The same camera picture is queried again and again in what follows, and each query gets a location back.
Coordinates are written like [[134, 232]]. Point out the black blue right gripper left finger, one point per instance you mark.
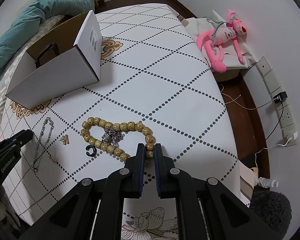
[[93, 209]]

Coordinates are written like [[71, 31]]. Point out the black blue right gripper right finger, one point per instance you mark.
[[206, 209]]

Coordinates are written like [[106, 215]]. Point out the small gold earring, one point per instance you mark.
[[53, 159]]

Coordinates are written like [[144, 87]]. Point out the gold earring piece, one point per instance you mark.
[[65, 139]]

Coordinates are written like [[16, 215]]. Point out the silver pendant charm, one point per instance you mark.
[[112, 137]]

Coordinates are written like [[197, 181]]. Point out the white power strip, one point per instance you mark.
[[286, 121]]

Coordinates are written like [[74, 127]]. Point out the white cardboard box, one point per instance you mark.
[[67, 58]]

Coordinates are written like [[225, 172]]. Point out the black charger plug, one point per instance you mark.
[[280, 97]]

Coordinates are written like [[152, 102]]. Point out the white patterned tablecloth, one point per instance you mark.
[[152, 73]]

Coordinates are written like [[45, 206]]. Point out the pink panther plush toy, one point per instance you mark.
[[230, 31]]

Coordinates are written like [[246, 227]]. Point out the grey clothes hanger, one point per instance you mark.
[[219, 24]]

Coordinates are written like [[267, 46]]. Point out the teal duvet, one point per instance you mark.
[[27, 23]]

